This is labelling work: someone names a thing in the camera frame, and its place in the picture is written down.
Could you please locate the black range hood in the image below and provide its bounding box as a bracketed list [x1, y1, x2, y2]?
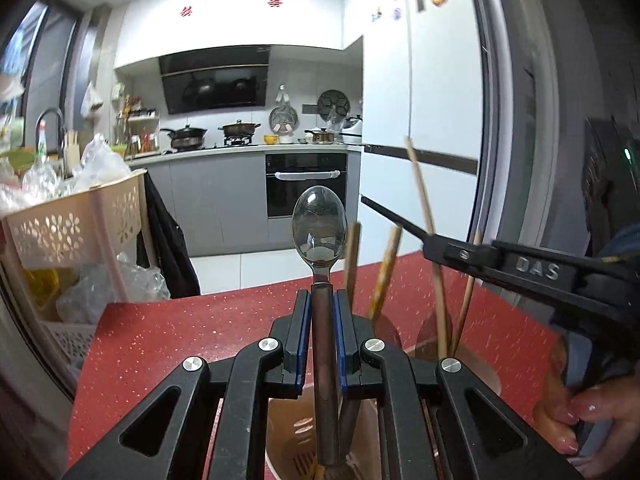
[158, 44, 271, 115]

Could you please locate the dark hanging garment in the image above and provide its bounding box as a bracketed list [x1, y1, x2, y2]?
[137, 171, 201, 299]

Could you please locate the black wok on stove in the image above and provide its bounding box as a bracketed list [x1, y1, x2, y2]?
[162, 125, 207, 151]

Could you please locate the yellow bowl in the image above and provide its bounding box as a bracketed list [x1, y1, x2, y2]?
[264, 134, 279, 145]

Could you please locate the small saucepan on counter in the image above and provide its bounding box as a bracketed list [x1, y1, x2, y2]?
[305, 128, 335, 144]

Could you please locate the wooden chopstick patterned end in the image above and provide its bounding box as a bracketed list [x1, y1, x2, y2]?
[368, 224, 402, 324]

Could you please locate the steel spoon dark handle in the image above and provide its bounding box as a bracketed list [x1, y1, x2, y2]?
[414, 311, 440, 362]

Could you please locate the white plastic bag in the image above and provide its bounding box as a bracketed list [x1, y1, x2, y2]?
[80, 81, 104, 119]

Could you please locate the pink plastic utensil holder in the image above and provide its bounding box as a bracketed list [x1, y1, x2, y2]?
[264, 343, 504, 480]

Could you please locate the black kitchen faucet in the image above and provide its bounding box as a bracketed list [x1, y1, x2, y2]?
[35, 107, 65, 159]

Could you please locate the pot with lid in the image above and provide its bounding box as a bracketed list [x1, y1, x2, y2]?
[219, 119, 260, 146]

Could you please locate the white refrigerator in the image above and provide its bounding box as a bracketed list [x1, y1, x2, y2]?
[344, 0, 484, 240]

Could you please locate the black built-in oven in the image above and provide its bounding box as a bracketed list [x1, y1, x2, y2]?
[266, 152, 347, 218]

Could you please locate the pink plastic storage rack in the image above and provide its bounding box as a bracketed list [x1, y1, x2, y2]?
[1, 169, 157, 382]

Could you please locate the hanging steamer rack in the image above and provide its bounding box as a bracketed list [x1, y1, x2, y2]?
[269, 84, 299, 136]

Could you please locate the round black trivet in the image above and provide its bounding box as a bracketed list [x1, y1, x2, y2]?
[317, 89, 350, 122]

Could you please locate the person right hand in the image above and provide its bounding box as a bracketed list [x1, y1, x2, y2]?
[534, 339, 639, 479]

